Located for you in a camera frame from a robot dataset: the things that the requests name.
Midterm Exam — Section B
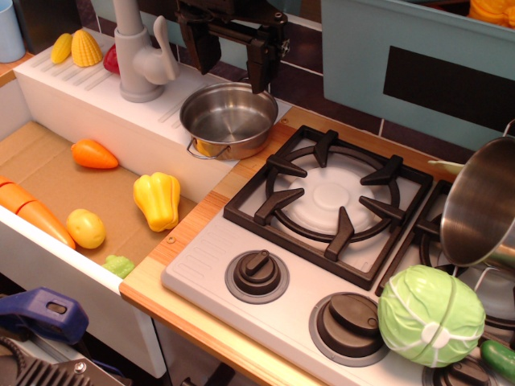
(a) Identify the yellow toy potato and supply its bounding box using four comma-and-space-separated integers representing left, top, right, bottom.
66, 208, 106, 249

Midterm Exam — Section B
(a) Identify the yellow toy corn small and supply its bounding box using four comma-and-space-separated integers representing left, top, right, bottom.
51, 33, 73, 64

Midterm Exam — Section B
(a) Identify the green toy broccoli piece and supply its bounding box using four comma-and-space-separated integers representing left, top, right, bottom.
102, 255, 135, 279

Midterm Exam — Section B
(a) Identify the green toy cabbage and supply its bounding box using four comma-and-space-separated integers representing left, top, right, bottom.
378, 265, 486, 368

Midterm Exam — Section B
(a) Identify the green toy cucumber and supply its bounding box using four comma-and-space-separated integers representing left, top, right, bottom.
480, 340, 514, 381

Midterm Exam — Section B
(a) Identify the black right stove knob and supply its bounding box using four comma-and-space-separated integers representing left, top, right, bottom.
430, 358, 498, 386

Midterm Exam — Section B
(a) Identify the grey toy stove top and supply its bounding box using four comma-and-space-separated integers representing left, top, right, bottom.
160, 125, 515, 386

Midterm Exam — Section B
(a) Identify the black stove knob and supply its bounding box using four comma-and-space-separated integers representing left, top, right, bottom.
430, 358, 498, 386
309, 292, 388, 366
231, 249, 282, 296

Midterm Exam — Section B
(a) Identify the black left burner grate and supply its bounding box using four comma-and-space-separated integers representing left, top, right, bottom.
223, 125, 433, 290

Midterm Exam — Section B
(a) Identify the black left stove knob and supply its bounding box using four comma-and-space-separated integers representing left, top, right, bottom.
231, 249, 282, 296

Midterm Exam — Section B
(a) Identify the large orange toy carrot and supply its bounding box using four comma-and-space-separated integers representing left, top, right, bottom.
1, 176, 76, 249

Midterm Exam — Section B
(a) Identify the black middle stove knob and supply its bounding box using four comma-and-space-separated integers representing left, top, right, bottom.
309, 292, 388, 366

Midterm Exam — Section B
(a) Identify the yellow toy corn large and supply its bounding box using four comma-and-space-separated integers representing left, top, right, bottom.
71, 30, 103, 68

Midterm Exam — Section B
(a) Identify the light blue cup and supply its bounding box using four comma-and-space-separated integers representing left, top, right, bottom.
0, 0, 26, 64

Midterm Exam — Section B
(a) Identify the large steel pot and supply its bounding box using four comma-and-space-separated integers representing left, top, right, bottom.
440, 136, 514, 276

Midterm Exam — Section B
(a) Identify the yellow toy food in bin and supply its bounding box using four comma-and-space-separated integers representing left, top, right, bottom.
468, 0, 514, 29

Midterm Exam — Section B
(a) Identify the red toy pepper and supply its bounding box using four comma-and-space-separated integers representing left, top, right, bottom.
103, 44, 120, 75

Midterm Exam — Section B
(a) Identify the blue clamp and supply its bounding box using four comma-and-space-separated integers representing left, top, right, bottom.
1, 287, 89, 345

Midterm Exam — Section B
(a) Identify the orange toy carrot small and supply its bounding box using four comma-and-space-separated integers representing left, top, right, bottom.
71, 139, 118, 169

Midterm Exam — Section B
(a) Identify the black right burner grate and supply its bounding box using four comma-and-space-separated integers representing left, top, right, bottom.
375, 180, 514, 349

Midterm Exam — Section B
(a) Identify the grey toy faucet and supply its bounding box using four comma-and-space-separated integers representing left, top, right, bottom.
113, 1, 180, 103

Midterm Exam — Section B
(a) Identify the small steel pan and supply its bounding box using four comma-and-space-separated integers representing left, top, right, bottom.
179, 82, 278, 161

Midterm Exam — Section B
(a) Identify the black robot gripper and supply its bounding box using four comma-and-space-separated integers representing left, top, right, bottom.
175, 1, 290, 94

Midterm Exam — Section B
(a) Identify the black burner grate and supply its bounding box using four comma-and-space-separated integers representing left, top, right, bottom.
375, 180, 514, 349
223, 125, 433, 290

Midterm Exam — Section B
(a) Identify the teal toy microwave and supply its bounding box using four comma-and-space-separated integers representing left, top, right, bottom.
321, 1, 514, 150

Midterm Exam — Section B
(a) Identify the black metal bracket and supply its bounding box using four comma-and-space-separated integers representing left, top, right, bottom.
1, 337, 134, 385

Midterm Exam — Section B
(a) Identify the pale green toy vegetable tip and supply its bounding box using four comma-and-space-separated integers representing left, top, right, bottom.
427, 160, 464, 175

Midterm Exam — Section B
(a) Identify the white toy sink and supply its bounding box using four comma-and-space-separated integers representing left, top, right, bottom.
1, 51, 234, 378

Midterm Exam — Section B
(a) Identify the yellow toy bell pepper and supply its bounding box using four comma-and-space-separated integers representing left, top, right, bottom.
133, 172, 180, 232

